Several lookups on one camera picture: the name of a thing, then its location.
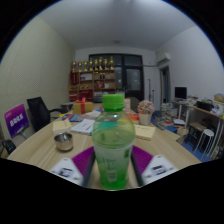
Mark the long cluttered wooden desk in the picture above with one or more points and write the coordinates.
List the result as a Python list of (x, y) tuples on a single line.
[(203, 111)]

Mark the green drink bottle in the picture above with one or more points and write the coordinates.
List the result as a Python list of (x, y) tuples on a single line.
[(113, 146)]

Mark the small metal cup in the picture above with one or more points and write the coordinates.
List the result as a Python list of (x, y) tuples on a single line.
[(63, 141)]

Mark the black computer monitor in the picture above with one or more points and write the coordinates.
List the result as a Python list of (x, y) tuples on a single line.
[(180, 92)]

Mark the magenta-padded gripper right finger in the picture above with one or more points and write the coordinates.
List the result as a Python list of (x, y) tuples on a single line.
[(143, 159)]

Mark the purple sign board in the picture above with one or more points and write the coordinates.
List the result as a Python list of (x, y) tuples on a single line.
[(16, 120)]

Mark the beige carton box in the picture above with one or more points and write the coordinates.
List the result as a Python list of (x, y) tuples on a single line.
[(127, 105)]

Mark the black chair back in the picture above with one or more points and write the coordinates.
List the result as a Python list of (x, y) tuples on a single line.
[(8, 146)]

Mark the black framed glass door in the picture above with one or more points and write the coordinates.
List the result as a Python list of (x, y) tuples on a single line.
[(133, 78)]

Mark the red orange book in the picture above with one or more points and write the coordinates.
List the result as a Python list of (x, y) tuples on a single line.
[(134, 117)]

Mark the small round white table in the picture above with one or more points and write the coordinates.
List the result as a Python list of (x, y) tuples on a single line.
[(66, 105)]

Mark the white air conditioner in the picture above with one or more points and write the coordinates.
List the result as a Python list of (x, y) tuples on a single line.
[(163, 59)]

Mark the blue printed magazine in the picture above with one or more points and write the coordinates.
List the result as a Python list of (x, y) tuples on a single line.
[(71, 117)]

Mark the yellow gift box red ribbon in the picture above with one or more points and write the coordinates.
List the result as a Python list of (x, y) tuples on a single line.
[(82, 107)]

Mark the wooden shelf unit with trophies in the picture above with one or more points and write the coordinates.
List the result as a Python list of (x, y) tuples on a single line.
[(90, 81)]

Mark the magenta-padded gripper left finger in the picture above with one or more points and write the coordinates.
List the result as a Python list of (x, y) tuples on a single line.
[(81, 161)]

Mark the grey armchair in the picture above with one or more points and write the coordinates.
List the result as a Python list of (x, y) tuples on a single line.
[(135, 104)]

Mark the white paper booklet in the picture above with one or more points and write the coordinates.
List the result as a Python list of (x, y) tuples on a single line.
[(83, 126)]

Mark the beige paper envelope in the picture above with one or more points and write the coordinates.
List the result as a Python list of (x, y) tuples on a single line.
[(145, 131)]

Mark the pink flowers in white pot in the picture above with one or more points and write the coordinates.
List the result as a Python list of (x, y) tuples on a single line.
[(146, 113)]

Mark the wooden stool black legs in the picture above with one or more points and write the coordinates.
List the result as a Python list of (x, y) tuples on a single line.
[(197, 126)]

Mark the cream book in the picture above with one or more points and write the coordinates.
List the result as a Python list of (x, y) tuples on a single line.
[(61, 126)]

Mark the black office chair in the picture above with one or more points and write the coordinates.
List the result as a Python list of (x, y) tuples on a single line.
[(38, 111)]

